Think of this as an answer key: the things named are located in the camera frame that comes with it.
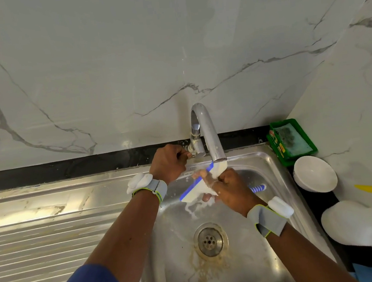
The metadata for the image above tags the person's right hand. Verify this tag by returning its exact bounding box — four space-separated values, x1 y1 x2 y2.
192 164 267 222

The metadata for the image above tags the person's left hand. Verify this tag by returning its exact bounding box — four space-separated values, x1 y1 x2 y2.
146 142 194 186

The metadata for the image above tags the blue white squeegee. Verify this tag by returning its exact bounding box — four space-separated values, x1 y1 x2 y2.
177 156 269 204

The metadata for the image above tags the chrome faucet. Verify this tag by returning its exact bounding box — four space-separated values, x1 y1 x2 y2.
184 100 228 166

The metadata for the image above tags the white bowl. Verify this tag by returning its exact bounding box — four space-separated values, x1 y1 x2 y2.
291 152 340 196

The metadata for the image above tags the white yellow spray bottle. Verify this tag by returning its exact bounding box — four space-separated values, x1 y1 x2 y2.
317 175 372 252

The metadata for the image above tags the stainless steel sink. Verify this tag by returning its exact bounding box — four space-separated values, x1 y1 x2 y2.
0 138 341 282

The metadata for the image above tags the person's right forearm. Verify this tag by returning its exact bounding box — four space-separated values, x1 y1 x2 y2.
265 217 358 282

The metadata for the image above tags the person's left forearm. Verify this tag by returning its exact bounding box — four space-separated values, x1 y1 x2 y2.
80 189 168 282

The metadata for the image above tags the white left wrist tracker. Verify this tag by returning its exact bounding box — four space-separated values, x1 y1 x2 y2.
125 170 170 206

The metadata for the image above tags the metal drain strainer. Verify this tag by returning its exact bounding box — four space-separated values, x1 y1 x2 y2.
193 221 231 260

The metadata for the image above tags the green soap tray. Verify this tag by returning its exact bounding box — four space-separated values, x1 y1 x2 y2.
265 116 320 169

